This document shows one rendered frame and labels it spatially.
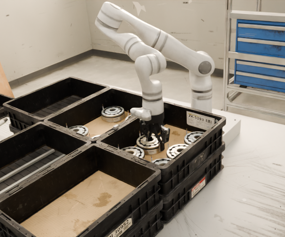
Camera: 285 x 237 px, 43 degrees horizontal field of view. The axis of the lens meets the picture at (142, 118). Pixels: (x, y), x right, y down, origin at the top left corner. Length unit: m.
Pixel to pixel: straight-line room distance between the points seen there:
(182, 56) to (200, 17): 2.81
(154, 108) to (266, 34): 1.94
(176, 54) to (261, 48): 1.71
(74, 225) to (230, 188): 0.60
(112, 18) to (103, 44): 3.90
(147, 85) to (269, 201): 0.58
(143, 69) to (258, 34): 2.00
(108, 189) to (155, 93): 0.35
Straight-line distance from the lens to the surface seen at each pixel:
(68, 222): 1.10
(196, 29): 4.30
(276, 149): 1.64
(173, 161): 1.11
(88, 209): 1.13
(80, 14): 5.25
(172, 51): 1.44
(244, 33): 3.11
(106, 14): 1.39
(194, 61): 1.47
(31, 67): 4.78
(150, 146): 1.32
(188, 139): 1.36
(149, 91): 1.21
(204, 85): 1.54
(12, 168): 1.41
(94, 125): 1.58
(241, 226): 1.24
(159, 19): 4.56
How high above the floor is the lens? 1.56
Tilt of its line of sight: 27 degrees down
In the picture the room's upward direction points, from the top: 5 degrees counter-clockwise
